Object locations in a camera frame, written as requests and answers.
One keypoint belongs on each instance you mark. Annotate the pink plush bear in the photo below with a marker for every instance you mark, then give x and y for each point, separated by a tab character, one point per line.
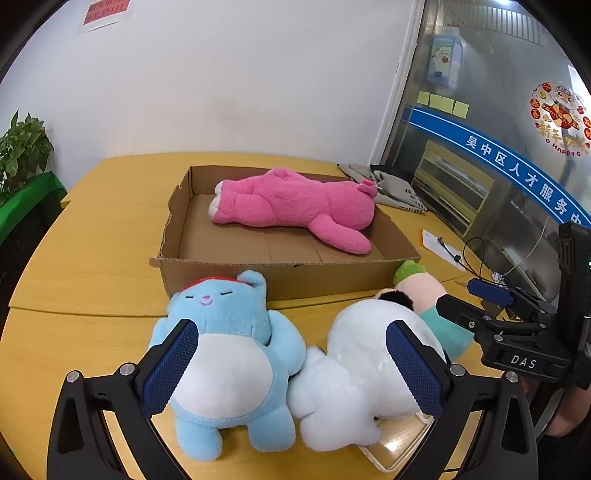
335	212

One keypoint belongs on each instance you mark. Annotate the red new year sticker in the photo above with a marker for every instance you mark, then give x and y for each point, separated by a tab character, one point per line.
561	118

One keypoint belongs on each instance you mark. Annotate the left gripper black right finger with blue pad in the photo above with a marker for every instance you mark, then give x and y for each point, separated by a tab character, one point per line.
504	444

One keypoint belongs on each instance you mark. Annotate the brown cardboard box tray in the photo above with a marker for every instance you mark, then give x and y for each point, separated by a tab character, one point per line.
294	262

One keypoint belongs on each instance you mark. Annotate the yellow shelf behind glass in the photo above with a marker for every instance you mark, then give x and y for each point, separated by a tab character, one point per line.
467	197

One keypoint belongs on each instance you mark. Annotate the blue banner strip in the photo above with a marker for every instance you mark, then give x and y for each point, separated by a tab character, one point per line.
521	172

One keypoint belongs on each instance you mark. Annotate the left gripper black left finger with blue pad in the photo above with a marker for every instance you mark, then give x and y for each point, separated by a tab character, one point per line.
80	444

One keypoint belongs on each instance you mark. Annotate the green potted plant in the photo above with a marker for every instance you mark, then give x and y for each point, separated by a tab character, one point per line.
25	149

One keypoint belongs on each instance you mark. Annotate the yellow sticky notes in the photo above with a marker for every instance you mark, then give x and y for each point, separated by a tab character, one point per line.
444	104

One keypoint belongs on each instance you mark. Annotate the white fluffy plush toy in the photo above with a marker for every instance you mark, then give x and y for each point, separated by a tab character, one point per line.
341	391

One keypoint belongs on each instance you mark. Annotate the red wall notice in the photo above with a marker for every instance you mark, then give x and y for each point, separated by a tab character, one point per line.
100	14

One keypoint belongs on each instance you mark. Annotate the light blue plush bear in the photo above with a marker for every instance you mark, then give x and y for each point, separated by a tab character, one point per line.
238	376

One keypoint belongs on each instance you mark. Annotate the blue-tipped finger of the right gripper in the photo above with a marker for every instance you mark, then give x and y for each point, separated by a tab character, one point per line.
490	292

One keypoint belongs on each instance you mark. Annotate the cartoon sheep poster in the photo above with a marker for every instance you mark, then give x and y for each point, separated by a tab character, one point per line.
445	58

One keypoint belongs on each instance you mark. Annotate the green covered side table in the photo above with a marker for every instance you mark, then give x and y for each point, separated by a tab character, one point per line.
42	195

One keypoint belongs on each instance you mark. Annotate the white paper sheet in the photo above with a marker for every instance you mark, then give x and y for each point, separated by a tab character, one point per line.
443	250

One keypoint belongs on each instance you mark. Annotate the green haired plush doll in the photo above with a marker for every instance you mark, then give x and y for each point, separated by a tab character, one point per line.
419	291

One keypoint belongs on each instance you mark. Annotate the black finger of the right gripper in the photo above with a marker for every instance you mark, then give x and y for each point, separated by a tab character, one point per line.
465	315

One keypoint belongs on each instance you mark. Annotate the grey folded cloth bag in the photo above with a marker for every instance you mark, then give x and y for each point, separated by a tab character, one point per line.
392	190

